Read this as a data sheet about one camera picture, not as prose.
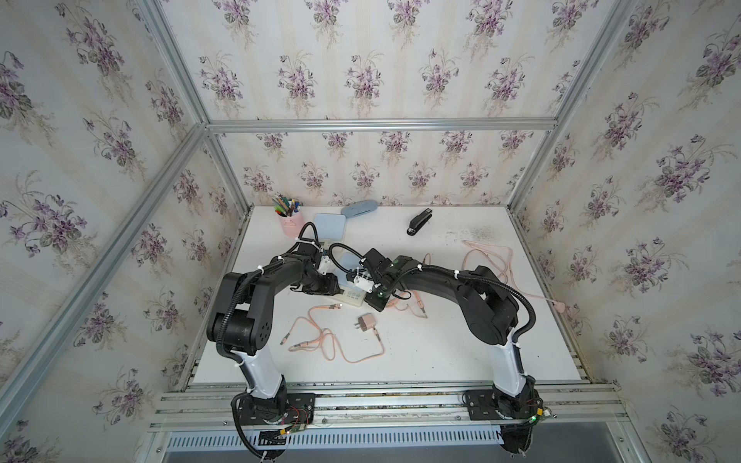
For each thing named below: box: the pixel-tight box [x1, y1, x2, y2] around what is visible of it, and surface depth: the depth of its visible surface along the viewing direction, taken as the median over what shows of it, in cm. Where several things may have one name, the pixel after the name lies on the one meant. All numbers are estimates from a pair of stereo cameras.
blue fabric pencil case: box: [340, 199, 379, 218], surface depth 120 cm
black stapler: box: [406, 207, 434, 237], surface depth 113 cm
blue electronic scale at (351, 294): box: [329, 283, 367, 307], surface depth 94 cm
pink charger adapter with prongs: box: [354, 312, 377, 332], surface depth 89 cm
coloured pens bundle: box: [272, 190, 302, 218], surface depth 107 cm
